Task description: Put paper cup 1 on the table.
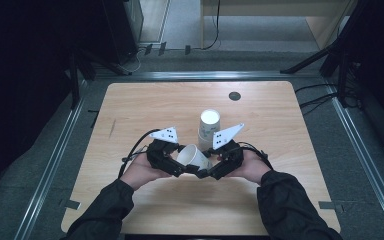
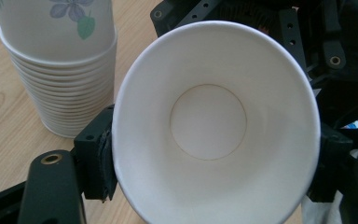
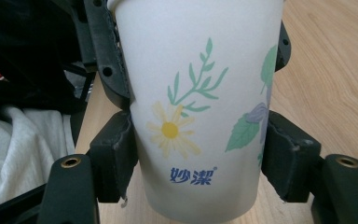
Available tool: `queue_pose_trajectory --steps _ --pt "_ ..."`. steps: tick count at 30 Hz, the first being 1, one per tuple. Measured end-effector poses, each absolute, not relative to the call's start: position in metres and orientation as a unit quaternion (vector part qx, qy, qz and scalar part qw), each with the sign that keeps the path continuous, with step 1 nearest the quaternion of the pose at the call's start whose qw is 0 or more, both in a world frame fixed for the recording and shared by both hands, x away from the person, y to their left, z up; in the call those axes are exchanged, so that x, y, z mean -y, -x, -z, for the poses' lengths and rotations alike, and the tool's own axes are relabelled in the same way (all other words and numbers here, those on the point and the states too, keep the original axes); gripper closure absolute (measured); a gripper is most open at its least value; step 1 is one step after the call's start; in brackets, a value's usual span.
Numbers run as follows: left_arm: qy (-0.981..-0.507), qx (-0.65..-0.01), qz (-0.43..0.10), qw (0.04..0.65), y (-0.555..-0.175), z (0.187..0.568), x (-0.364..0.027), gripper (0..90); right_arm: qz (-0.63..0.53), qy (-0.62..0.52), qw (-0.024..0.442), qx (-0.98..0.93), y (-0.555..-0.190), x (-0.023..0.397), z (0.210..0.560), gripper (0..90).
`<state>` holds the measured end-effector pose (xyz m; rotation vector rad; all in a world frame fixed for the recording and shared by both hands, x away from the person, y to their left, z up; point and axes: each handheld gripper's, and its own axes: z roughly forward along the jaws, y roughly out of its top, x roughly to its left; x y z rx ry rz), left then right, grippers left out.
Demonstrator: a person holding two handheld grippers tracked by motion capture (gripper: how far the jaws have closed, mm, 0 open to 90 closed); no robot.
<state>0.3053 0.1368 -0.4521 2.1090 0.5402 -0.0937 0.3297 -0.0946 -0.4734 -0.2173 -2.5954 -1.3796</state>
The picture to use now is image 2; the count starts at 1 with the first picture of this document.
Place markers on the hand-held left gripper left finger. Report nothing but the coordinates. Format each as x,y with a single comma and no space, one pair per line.
94,155

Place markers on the white floral paper cup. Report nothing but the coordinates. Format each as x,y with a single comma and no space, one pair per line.
208,124

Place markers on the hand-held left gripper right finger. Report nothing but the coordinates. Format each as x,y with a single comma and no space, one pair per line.
331,161

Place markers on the stack of white cups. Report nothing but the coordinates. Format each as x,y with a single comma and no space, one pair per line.
59,77

